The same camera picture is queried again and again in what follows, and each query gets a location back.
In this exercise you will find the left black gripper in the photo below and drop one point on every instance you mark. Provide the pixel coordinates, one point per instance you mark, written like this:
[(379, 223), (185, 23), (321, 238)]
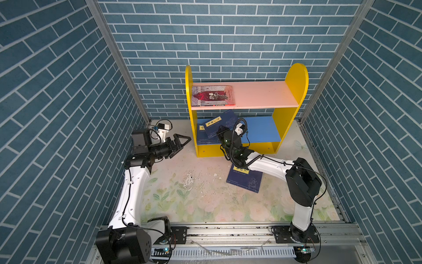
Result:
[(171, 150)]

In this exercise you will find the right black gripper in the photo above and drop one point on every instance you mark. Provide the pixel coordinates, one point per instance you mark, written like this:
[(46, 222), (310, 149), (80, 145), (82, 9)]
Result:
[(222, 134)]

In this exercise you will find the navy book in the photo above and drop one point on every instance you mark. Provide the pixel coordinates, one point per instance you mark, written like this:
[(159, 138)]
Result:
[(203, 139), (244, 178), (226, 119)]

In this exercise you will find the pink red cover book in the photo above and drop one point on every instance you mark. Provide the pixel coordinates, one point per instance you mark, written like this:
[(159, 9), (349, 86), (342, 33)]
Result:
[(213, 95)]

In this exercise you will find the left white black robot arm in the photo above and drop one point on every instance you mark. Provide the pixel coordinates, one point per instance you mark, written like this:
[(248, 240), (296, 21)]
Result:
[(126, 240)]

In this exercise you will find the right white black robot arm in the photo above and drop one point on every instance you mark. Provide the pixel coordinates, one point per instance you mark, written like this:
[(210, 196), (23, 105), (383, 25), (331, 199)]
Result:
[(303, 182)]

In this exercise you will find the yellow pink blue bookshelf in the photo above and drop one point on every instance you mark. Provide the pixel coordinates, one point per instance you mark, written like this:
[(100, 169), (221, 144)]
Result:
[(266, 134)]

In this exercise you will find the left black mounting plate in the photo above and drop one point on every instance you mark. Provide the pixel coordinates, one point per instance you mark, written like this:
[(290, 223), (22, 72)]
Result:
[(178, 235)]

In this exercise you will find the black mounting plate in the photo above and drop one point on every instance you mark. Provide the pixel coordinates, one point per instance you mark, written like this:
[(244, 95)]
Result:
[(291, 234), (178, 235)]

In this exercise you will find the left green circuit board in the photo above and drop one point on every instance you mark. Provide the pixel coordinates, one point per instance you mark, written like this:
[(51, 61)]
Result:
[(161, 252)]

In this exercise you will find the green circuit board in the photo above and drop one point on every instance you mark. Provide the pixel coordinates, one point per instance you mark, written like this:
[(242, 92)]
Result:
[(161, 252), (303, 254)]

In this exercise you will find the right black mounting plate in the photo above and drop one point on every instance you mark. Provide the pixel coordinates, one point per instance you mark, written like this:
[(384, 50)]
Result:
[(291, 234)]

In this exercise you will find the right green circuit board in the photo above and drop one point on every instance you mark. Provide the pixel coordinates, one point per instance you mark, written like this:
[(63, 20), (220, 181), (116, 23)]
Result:
[(303, 254)]

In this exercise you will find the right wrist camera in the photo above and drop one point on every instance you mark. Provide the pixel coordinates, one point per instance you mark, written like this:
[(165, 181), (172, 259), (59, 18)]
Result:
[(240, 129)]

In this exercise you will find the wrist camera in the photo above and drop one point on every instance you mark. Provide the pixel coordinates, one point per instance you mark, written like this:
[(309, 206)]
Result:
[(240, 129), (161, 129)]

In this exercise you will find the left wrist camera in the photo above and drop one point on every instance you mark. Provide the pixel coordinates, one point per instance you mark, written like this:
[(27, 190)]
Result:
[(161, 129)]

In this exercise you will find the white slotted cable duct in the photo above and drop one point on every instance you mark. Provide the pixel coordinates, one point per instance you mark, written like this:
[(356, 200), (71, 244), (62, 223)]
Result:
[(214, 253)]

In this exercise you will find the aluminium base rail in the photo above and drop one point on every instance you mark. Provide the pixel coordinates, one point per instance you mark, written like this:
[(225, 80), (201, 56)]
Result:
[(338, 240)]

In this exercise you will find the left aluminium corner post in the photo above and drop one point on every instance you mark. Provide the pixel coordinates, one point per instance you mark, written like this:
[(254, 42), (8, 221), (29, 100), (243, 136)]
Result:
[(101, 22)]

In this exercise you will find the aluminium corner post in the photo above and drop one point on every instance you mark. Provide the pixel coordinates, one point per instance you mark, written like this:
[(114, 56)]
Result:
[(357, 20), (101, 22)]

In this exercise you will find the right aluminium corner post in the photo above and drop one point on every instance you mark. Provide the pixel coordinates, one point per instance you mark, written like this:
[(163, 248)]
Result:
[(357, 20)]

